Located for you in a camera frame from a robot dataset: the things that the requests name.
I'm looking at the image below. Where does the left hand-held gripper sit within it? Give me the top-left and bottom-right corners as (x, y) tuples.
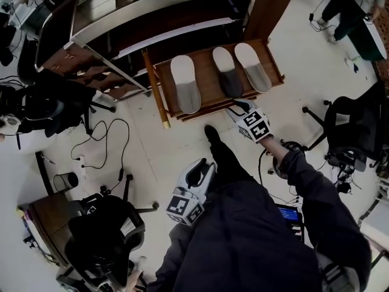
(165, 158), (218, 228)

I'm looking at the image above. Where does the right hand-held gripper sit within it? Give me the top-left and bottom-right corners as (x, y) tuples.
(225, 98), (272, 144)

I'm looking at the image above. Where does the dark grey white slipper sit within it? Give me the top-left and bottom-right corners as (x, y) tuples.
(212, 46), (244, 99)

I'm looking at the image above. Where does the light grey white slipper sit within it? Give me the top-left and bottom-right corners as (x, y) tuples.
(170, 54), (202, 115)
(233, 42), (273, 94)

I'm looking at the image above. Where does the wooden shoe rack shelf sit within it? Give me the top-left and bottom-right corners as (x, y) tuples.
(141, 38), (286, 130)

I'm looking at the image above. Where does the person's right forearm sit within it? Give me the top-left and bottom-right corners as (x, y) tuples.
(261, 134), (341, 200)

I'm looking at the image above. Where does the person's left forearm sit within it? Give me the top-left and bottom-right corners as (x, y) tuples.
(148, 222), (210, 292)

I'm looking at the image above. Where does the person's black shoe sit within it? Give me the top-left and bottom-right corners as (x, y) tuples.
(204, 125), (221, 147)

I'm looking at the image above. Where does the person's dark trouser leg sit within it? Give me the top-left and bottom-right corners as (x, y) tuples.
(209, 135), (262, 191)

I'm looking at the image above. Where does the black round wheeled base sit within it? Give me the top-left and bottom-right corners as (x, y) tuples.
(267, 139), (308, 181)

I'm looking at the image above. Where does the person's dark jacket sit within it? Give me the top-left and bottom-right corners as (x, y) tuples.
(188, 179), (323, 292)

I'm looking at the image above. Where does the blue screen device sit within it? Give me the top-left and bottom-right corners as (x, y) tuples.
(275, 204), (305, 243)

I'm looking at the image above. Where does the black office chair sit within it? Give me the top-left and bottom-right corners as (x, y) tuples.
(63, 173), (161, 289)
(301, 80), (389, 173)
(16, 70), (117, 138)

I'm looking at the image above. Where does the black mesh waste bin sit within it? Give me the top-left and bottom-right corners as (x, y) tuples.
(53, 172), (80, 193)

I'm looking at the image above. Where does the dark green round table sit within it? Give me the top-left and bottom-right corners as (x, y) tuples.
(345, 9), (389, 62)

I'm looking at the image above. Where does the brown wooden side desk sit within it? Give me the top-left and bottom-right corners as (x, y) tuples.
(18, 192), (75, 267)

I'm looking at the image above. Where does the black floor cable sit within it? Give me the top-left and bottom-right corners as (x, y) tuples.
(70, 119), (132, 194)

